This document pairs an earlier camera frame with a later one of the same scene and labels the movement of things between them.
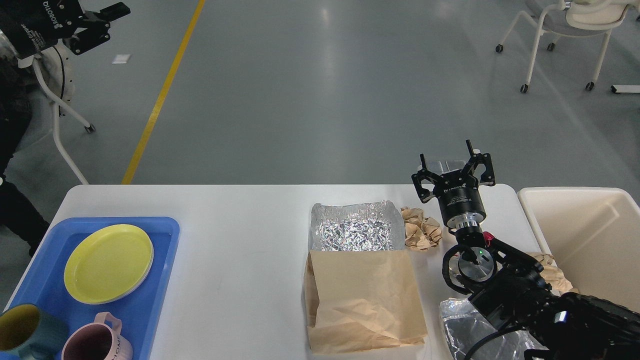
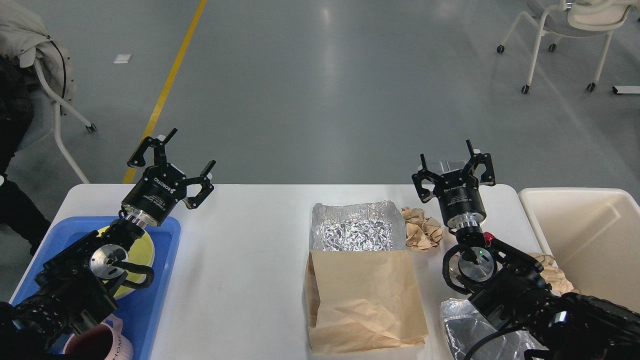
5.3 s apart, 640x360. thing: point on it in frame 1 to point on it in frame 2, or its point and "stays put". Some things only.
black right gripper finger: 488,178 stays put
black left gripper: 32,26 to 153,197
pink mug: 97,341 stays put
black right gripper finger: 423,194 stays put
